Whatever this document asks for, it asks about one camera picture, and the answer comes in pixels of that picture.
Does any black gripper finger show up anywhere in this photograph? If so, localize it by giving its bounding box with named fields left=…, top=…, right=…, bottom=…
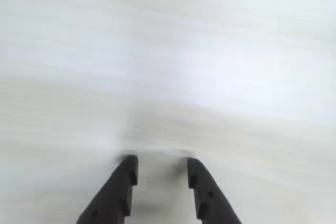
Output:
left=186, top=157, right=243, bottom=224
left=75, top=154, right=139, bottom=224

